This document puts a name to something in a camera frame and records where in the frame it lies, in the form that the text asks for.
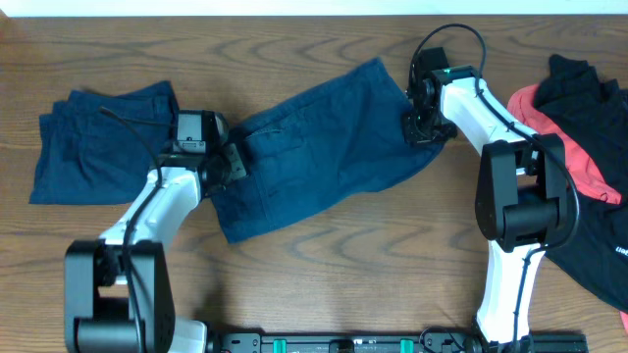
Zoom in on navy blue denim shorts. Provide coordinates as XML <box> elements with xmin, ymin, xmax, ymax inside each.
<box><xmin>210</xmin><ymin>58</ymin><xmax>444</xmax><ymax>243</ymax></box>

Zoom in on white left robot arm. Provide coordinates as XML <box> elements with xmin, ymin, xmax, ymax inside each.
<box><xmin>64</xmin><ymin>143</ymin><xmax>249</xmax><ymax>353</ymax></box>

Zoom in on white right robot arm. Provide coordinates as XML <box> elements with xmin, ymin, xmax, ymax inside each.
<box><xmin>401</xmin><ymin>64</ymin><xmax>586</xmax><ymax>352</ymax></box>

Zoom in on folded navy blue shorts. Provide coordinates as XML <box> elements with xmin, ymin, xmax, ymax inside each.
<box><xmin>29</xmin><ymin>81</ymin><xmax>178</xmax><ymax>205</ymax></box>

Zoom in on red cloth garment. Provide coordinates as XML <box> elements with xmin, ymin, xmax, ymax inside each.
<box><xmin>506</xmin><ymin>82</ymin><xmax>628</xmax><ymax>334</ymax></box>

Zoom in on black printed shirt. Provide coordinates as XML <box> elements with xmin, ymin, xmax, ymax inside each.
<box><xmin>533</xmin><ymin>54</ymin><xmax>627</xmax><ymax>312</ymax></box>

